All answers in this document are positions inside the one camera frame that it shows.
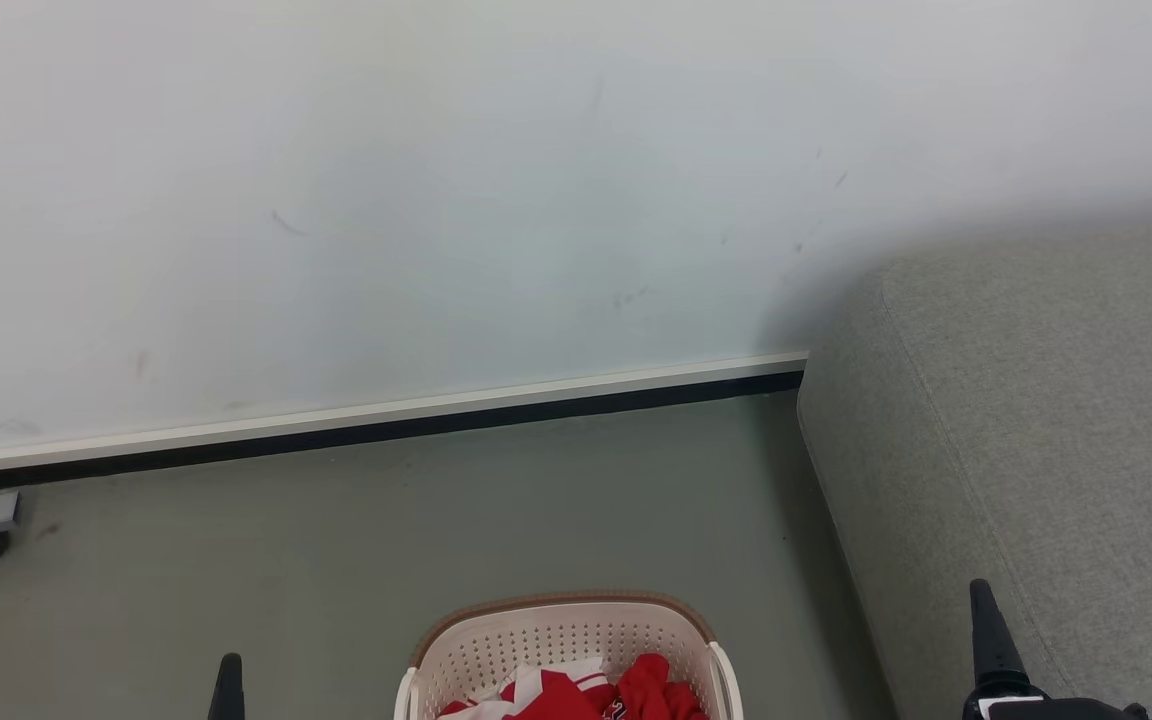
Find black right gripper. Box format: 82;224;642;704
963;578;1152;720

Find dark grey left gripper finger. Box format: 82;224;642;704
208;653;245;720

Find red white striped garment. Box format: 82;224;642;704
436;655;619;720

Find red garment black white pattern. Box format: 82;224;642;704
604;652;709;720

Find grey fabric sofa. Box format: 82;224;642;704
796;212;1152;720

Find cream perforated laundry basket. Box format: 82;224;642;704
394;591;745;720

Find white black wall baseboard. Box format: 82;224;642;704
0;352;810;498

